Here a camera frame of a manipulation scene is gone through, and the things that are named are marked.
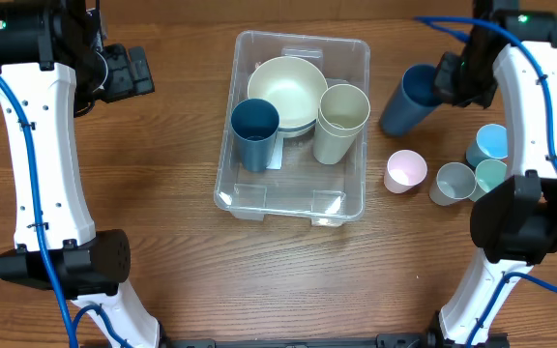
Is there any dark blue tall cup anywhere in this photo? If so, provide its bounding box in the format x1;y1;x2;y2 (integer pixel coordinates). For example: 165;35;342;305
230;99;279;172
380;64;442;137

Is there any small light blue cup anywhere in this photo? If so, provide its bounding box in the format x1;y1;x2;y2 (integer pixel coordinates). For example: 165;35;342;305
465;124;508;167

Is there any small green cup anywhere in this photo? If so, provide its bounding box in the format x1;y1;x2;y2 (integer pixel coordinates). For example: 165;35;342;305
469;159;507;202

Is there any small grey cup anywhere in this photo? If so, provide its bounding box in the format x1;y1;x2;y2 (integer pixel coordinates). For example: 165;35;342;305
429;162;477;206

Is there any small pink cup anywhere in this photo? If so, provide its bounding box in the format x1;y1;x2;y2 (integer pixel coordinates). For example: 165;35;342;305
384;150;427;194

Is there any cream tall cup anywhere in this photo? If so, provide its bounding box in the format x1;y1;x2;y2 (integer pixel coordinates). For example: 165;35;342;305
313;121;362;164
318;84;371;137

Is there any large cream bowl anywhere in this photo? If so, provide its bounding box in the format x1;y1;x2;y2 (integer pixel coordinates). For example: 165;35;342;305
247;56;328;122

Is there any dark blue bowl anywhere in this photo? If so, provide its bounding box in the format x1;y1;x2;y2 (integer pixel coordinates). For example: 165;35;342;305
278;119;316;138

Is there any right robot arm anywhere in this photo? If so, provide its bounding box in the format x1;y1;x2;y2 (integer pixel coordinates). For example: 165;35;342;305
421;0;557;347

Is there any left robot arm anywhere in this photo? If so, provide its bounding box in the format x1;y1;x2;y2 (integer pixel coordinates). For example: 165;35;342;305
0;0;170;347

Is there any white label in bin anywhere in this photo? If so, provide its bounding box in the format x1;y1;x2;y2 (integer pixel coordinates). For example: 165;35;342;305
267;133;284;170

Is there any clear plastic storage bin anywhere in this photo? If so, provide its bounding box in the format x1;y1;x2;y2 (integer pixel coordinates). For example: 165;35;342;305
214;30;370;226

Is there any right blue cable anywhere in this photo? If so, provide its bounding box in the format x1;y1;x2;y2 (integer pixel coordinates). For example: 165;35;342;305
413;15;557;348

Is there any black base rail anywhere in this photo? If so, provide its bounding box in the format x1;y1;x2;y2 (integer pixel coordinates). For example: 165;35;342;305
159;319;463;348

